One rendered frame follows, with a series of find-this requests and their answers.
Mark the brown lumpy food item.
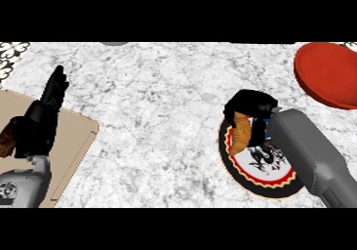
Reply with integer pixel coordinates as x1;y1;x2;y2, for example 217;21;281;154
0;123;17;159

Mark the red bowl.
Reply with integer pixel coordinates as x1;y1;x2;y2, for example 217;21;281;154
293;41;357;111

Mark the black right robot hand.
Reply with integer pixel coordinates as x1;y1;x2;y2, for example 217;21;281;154
222;89;281;148

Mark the black red patterned plate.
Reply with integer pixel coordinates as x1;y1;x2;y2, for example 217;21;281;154
217;116;309;200

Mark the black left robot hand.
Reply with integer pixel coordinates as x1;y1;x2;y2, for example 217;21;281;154
8;64;71;159

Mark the tan cutting board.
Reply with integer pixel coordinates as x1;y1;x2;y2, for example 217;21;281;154
0;89;101;209

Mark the golden brown croissant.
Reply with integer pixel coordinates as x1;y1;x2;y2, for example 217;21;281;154
228;111;256;157

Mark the grey rounded object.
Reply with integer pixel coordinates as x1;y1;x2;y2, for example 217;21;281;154
99;41;132;47

